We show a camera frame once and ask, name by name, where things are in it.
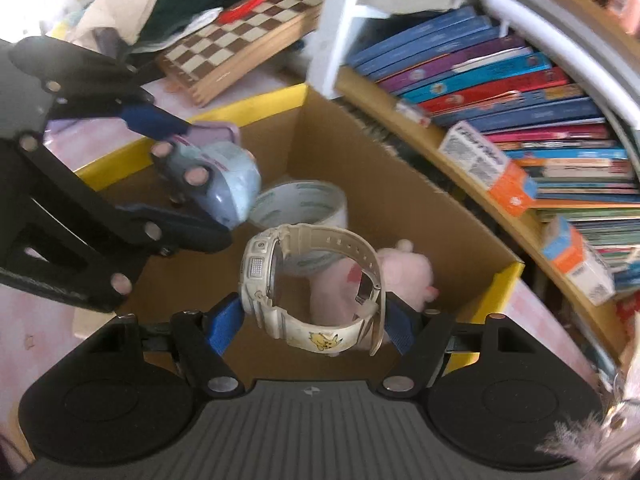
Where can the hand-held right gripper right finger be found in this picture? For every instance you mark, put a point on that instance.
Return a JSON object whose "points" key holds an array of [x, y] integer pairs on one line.
{"points": [[402, 327]]}

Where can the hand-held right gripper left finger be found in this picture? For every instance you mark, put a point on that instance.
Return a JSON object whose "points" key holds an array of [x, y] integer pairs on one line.
{"points": [[225, 325]]}

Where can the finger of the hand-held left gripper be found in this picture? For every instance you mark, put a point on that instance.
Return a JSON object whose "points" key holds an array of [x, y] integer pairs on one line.
{"points": [[150, 117], [170, 217]]}

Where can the pink plush toy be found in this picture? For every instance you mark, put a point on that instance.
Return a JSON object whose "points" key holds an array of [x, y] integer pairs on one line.
{"points": [[405, 270]]}

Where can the pale blue toy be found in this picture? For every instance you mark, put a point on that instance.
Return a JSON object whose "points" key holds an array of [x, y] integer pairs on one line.
{"points": [[225, 180]]}

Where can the white wrist watch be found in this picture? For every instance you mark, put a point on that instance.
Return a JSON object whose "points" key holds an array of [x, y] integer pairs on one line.
{"points": [[300, 320]]}

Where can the yellow cardboard box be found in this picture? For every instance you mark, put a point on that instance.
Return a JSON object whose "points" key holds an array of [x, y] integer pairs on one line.
{"points": [[425, 220]]}

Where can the clear tape roll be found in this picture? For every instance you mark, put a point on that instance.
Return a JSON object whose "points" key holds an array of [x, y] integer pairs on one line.
{"points": [[320, 205]]}

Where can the wooden chessboard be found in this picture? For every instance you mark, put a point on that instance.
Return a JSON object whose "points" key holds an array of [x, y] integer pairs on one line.
{"points": [[235, 45]]}

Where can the pile of clothes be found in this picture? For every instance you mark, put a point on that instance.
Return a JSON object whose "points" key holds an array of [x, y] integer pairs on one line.
{"points": [[165, 0]]}

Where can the white orange carton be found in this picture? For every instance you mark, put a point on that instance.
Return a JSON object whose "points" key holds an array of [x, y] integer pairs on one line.
{"points": [[577, 260], [487, 165]]}

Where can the white bookshelf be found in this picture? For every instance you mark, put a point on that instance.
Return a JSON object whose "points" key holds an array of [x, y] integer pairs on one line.
{"points": [[332, 35]]}

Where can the fluffy lilac cloth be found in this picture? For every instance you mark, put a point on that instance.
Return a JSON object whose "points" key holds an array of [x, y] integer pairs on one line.
{"points": [[590, 440]]}

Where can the row of books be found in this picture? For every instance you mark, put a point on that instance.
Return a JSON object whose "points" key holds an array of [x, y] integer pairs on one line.
{"points": [[500, 85]]}

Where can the white lamp bar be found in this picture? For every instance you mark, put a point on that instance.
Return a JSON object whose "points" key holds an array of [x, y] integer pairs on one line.
{"points": [[515, 17]]}

